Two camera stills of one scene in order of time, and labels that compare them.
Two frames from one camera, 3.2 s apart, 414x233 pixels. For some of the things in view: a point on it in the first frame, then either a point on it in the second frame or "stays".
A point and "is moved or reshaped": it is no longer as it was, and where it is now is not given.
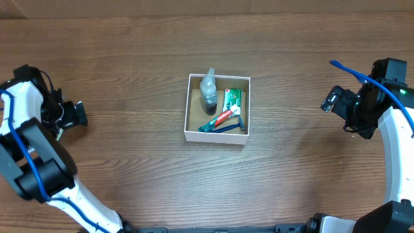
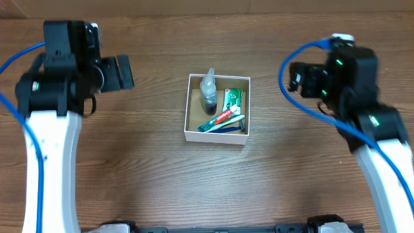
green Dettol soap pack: (233, 101) stays
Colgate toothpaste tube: (210, 125) stays
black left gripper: (71, 114) → (124, 72)
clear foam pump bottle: (208, 93) stays
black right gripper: (341, 101) → (295, 77)
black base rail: (288, 228) stays
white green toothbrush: (59, 134) is moved or reshaped
